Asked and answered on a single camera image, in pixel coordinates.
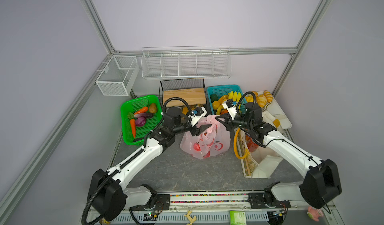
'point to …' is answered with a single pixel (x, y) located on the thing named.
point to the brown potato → (153, 108)
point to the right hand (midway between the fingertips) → (216, 118)
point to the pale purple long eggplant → (147, 115)
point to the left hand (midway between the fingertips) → (207, 120)
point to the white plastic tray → (275, 108)
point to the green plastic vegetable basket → (134, 106)
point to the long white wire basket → (186, 62)
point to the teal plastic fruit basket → (222, 90)
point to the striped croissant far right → (268, 95)
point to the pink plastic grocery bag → (213, 140)
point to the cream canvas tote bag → (262, 164)
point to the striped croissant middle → (261, 100)
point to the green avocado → (213, 97)
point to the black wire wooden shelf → (192, 91)
